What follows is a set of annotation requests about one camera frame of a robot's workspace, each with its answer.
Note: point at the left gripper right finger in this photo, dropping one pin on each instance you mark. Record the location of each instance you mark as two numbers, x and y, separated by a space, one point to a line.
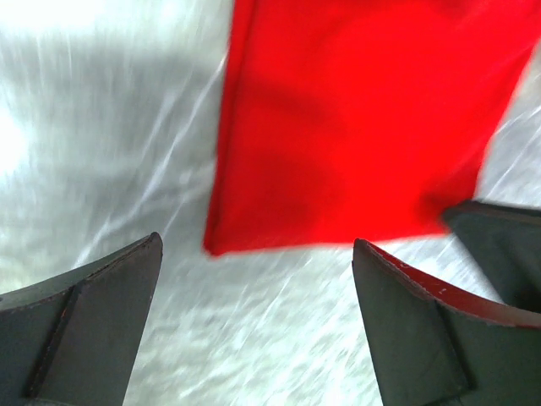
432 343

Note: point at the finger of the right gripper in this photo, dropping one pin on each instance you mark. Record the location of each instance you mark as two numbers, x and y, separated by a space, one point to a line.
505 243

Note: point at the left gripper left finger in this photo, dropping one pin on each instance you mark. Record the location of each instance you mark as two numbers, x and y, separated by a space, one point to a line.
72 339

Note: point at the red t shirt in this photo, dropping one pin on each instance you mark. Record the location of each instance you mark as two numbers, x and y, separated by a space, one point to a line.
359 119

